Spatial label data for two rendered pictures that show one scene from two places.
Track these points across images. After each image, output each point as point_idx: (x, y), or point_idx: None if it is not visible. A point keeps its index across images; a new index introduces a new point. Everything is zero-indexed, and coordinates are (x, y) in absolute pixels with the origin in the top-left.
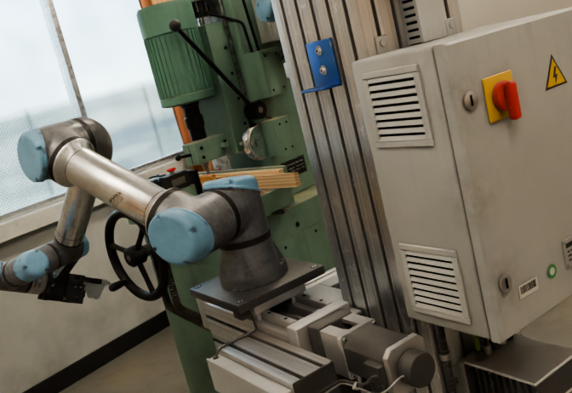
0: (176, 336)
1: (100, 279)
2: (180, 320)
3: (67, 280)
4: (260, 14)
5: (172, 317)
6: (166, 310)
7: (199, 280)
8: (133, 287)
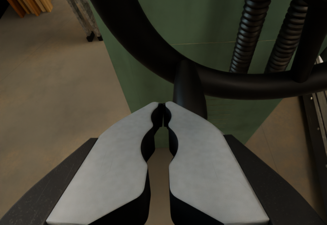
0: (131, 92)
1: (243, 147)
2: (150, 75)
3: None
4: None
5: (129, 74)
6: (116, 68)
7: (241, 9)
8: (207, 76)
